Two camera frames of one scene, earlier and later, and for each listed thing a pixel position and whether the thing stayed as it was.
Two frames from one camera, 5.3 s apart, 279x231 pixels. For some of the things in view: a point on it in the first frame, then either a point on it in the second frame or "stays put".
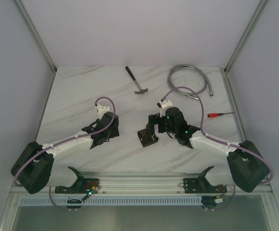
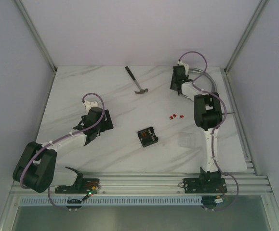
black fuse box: [147, 137] stays put
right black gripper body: [163, 126] → [173, 81]
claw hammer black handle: [141, 91] stays put
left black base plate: [81, 186] stays put
